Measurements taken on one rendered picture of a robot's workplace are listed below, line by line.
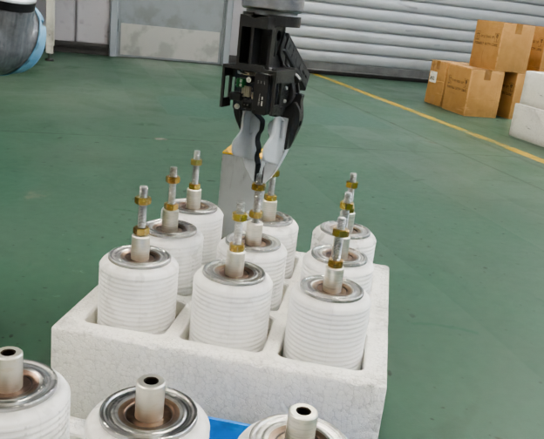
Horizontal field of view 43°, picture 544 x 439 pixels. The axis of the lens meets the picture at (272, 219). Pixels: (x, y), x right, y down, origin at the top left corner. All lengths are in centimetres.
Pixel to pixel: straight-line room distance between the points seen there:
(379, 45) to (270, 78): 570
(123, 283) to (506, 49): 411
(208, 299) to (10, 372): 29
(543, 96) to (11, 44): 316
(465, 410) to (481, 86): 370
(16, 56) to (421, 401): 83
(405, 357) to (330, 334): 47
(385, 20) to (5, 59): 552
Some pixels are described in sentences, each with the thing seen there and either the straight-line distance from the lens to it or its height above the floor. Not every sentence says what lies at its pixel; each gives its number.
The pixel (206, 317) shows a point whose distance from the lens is 82.
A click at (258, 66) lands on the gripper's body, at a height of 49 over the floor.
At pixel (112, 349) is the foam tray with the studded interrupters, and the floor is 16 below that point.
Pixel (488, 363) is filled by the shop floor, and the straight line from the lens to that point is 131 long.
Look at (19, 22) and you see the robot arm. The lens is 118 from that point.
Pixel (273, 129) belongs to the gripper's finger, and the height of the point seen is 41.
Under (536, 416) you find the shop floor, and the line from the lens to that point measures 119.
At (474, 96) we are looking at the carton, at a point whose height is 13.
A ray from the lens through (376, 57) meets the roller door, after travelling 651.
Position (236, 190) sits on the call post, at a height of 25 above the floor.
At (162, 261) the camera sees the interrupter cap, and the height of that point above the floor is 25.
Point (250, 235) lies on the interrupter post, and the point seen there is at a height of 26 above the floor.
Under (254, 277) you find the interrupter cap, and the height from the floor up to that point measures 25.
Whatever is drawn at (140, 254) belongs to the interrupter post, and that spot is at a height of 26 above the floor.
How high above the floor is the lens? 56
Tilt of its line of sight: 17 degrees down
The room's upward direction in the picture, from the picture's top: 6 degrees clockwise
